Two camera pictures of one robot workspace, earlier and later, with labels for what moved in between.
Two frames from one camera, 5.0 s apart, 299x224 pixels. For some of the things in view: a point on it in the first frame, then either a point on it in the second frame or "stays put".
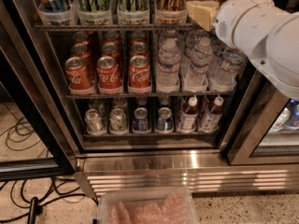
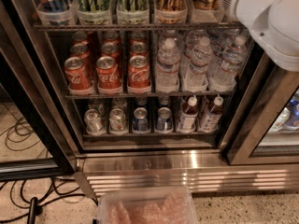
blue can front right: [164, 120] stays put
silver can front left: [93, 122] stays put
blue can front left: [140, 121] stays put
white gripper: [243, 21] to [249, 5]
